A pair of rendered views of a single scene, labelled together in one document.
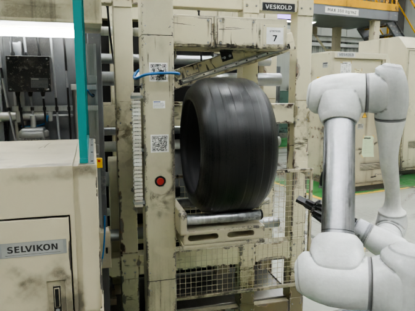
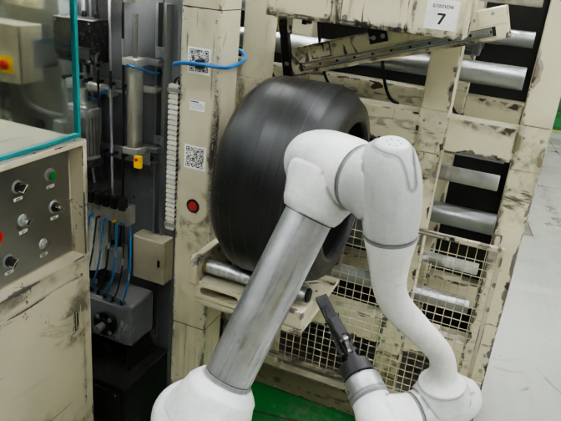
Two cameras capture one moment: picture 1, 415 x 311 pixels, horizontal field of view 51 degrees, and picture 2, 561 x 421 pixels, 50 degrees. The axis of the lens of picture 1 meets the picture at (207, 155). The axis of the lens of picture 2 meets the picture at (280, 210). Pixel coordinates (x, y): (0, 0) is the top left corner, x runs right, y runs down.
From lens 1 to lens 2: 1.21 m
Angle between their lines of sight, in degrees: 37
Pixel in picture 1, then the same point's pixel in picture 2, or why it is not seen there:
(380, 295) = not seen: outside the picture
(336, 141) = (270, 245)
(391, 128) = (372, 254)
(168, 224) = not seen: hidden behind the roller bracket
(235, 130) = (245, 171)
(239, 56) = (399, 38)
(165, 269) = (191, 314)
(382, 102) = (356, 206)
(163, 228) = not seen: hidden behind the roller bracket
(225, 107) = (245, 134)
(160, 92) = (200, 89)
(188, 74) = (315, 56)
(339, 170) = (252, 291)
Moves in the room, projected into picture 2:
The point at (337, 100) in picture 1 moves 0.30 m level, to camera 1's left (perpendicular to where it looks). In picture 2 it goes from (295, 180) to (186, 143)
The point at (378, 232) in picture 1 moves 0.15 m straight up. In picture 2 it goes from (369, 404) to (380, 347)
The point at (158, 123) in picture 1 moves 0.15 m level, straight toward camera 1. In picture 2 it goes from (194, 130) to (160, 139)
